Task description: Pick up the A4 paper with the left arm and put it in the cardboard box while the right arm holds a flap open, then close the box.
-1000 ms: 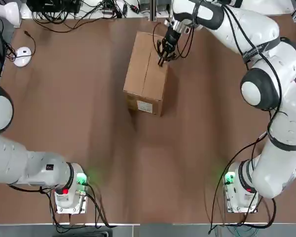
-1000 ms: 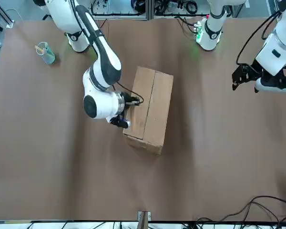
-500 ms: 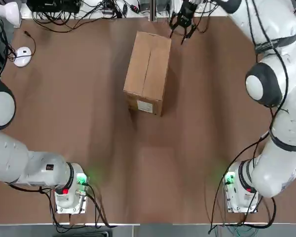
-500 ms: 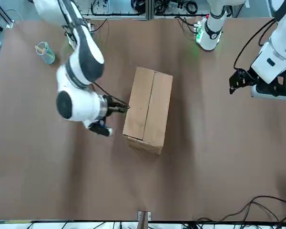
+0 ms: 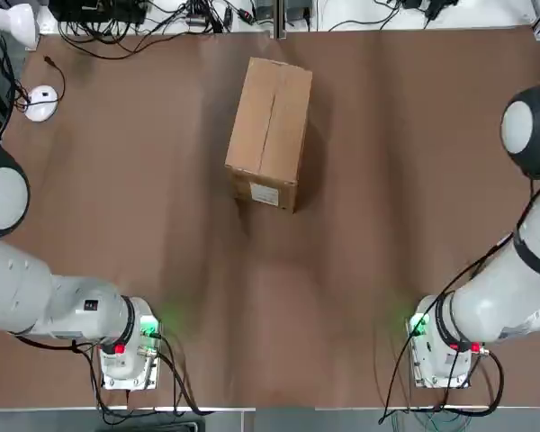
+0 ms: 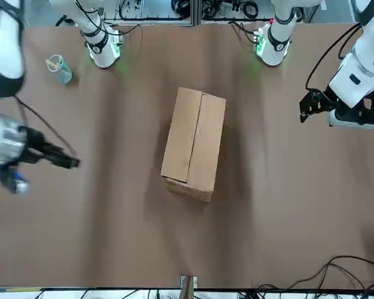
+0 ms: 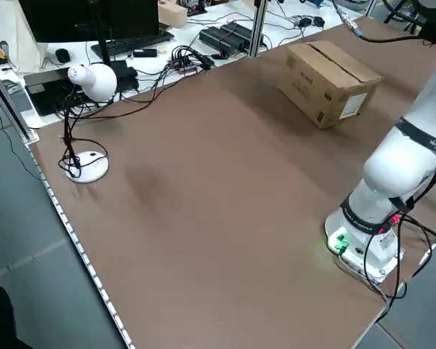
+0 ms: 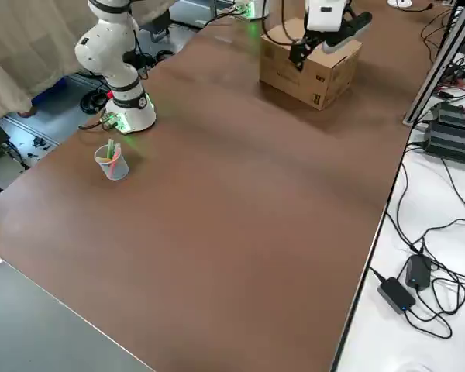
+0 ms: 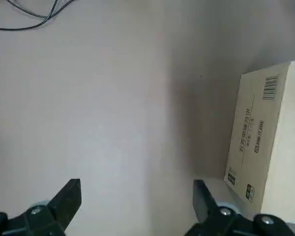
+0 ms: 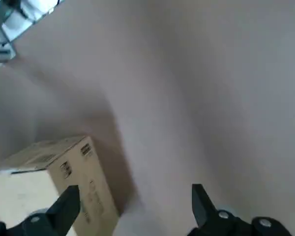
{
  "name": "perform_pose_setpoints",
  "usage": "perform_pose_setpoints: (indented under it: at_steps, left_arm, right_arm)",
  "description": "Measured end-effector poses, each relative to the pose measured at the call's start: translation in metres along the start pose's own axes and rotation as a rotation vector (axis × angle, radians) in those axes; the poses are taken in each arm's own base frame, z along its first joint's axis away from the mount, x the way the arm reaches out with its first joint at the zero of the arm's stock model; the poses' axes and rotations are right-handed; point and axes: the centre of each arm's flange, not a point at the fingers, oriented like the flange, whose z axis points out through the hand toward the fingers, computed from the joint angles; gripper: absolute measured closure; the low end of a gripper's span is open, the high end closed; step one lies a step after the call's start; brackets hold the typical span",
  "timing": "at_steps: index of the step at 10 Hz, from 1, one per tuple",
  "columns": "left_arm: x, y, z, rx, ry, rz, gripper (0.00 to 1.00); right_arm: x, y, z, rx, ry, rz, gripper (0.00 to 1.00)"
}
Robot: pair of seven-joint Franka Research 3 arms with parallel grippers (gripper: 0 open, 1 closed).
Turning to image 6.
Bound clear plastic cup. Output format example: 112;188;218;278
46;54;73;84

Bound green circuit board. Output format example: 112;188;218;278
113;29;125;52
253;27;266;52

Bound black wrist camera blue plug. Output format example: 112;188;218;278
0;168;31;196

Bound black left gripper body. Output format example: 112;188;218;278
322;87;374;125

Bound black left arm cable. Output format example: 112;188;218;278
305;23;364;91

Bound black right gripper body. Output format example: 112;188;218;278
18;125;51;165

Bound black floor cables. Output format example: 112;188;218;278
255;255;374;299

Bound aluminium frame rail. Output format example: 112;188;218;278
104;16;269;27

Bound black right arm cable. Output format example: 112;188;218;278
14;95;80;159

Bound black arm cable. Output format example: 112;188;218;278
14;95;80;159
305;23;364;91

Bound black cable bundle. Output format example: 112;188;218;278
202;0;259;19

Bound silver metal mounting bracket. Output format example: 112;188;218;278
179;275;198;289

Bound brown cardboard box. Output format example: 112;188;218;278
160;86;228;203

